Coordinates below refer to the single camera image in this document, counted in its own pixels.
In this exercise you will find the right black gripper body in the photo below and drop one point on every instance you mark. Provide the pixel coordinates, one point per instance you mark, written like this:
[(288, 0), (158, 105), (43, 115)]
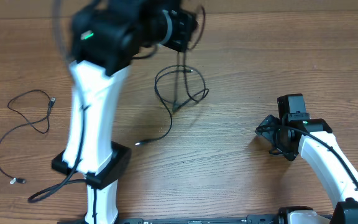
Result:
[(268, 132)]

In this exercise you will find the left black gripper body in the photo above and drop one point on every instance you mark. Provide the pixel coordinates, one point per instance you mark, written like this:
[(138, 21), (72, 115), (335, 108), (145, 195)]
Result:
[(181, 27)]

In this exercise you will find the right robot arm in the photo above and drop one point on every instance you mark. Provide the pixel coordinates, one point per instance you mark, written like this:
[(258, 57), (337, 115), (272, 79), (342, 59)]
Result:
[(293, 133)]

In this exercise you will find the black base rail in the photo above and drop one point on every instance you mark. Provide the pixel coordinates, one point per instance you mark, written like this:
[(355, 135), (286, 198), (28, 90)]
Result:
[(250, 219)]

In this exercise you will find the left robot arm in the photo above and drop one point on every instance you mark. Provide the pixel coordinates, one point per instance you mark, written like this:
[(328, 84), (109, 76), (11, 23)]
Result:
[(104, 44)]

